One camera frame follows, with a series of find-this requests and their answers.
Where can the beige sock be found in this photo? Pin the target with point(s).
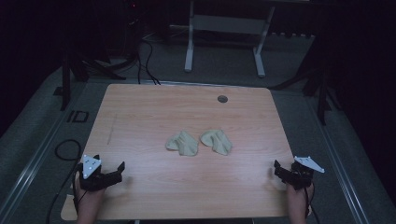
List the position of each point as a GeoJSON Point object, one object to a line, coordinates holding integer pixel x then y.
{"type": "Point", "coordinates": [218, 142]}
{"type": "Point", "coordinates": [183, 143]}

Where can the grey table grommet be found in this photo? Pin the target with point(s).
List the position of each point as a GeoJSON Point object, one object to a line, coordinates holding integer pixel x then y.
{"type": "Point", "coordinates": [222, 99]}

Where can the person's right hand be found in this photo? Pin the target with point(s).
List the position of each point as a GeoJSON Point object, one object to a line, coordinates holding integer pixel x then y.
{"type": "Point", "coordinates": [299, 194]}

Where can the black tripod stand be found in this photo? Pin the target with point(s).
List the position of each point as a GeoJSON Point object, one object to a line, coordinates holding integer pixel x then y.
{"type": "Point", "coordinates": [314, 81]}
{"type": "Point", "coordinates": [81, 62]}

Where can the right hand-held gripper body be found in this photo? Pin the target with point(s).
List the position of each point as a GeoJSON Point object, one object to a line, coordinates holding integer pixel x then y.
{"type": "Point", "coordinates": [300, 172]}

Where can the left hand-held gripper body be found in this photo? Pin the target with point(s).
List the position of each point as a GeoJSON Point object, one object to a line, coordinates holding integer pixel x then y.
{"type": "Point", "coordinates": [93, 177]}

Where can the white metal desk frame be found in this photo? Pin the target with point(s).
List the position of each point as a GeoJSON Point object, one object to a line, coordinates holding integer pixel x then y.
{"type": "Point", "coordinates": [229, 31]}

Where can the person's left hand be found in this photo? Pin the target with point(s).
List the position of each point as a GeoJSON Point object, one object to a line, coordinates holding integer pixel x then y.
{"type": "Point", "coordinates": [90, 194]}

